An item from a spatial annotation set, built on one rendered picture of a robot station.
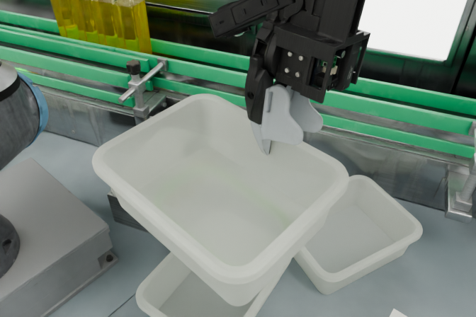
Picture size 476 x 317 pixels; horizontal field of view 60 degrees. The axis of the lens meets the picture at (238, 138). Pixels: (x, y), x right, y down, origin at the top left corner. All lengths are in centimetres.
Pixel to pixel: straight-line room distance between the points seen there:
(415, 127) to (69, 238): 65
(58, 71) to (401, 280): 83
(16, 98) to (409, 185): 73
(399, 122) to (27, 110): 65
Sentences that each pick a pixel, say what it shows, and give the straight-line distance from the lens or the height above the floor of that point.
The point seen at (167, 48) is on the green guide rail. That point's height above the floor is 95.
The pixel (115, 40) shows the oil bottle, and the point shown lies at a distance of 103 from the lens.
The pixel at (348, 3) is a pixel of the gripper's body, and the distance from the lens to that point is 36.
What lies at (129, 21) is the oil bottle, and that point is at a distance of 98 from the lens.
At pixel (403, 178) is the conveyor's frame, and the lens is 91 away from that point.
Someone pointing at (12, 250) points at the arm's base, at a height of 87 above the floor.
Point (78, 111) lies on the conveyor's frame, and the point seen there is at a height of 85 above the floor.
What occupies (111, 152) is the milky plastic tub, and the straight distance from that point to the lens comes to 46.
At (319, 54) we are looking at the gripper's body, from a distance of 36.
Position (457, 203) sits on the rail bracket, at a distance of 80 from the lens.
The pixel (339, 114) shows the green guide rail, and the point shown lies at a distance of 86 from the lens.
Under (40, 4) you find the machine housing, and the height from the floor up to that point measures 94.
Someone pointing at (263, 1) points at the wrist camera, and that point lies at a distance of 40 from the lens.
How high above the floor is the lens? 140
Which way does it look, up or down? 38 degrees down
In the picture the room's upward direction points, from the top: straight up
